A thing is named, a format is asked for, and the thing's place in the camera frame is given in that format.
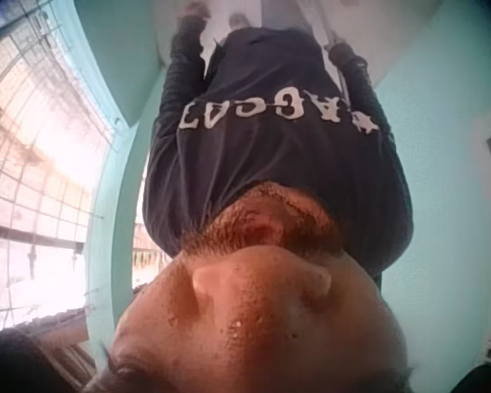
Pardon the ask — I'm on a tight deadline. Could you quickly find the person's right hand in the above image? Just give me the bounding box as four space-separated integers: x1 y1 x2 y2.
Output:
324 38 359 65

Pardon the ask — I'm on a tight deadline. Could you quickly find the person's left hand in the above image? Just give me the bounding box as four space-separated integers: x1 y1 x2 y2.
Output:
177 1 208 31

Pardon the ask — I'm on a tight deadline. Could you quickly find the window with metal grille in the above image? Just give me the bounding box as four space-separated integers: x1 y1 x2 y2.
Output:
0 7 122 331

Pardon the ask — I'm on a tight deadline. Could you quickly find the white stick handle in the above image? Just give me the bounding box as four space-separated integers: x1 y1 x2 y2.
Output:
305 0 351 97

